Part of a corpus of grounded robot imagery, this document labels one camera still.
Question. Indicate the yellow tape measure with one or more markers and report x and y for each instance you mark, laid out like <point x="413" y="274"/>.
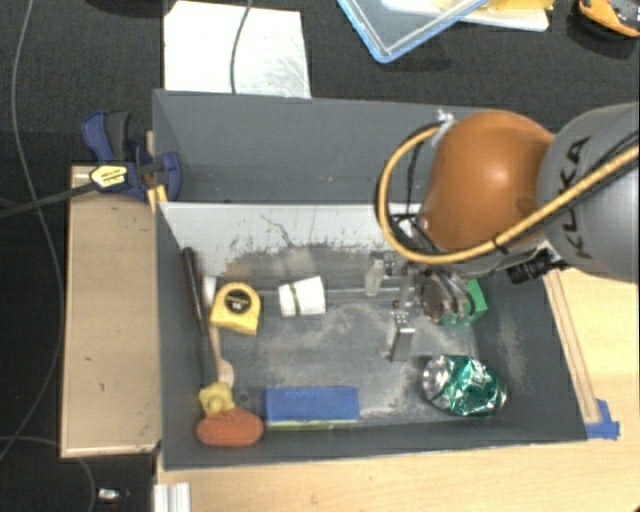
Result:
<point x="235" y="307"/>

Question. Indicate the yellow toy lump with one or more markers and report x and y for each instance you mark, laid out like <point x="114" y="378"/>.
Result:
<point x="216" y="397"/>

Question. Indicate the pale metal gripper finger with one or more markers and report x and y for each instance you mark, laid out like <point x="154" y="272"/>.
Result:
<point x="401" y="342"/>
<point x="374" y="280"/>

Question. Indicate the small white cylinder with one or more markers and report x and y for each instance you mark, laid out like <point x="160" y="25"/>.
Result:
<point x="209" y="290"/>

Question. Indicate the grey metal bin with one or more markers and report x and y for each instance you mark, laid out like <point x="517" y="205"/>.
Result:
<point x="325" y="350"/>

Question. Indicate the blue sponge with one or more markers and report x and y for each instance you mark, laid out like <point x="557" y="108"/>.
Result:
<point x="312" y="404"/>

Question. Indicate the pale wood board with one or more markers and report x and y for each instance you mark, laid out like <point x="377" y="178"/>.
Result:
<point x="110" y="320"/>

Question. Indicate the white cup with green stripe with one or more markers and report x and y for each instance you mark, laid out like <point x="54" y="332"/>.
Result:
<point x="302" y="296"/>

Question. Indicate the black cylinder on white bracket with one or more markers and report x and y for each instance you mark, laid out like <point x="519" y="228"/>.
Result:
<point x="530" y="270"/>

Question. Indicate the crushed green can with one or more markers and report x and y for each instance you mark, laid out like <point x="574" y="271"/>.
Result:
<point x="465" y="386"/>

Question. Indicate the tan wooden stick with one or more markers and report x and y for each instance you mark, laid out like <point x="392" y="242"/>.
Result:
<point x="220" y="357"/>

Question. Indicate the orange-red oval toy food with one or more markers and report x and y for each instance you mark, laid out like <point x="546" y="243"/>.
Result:
<point x="230" y="427"/>

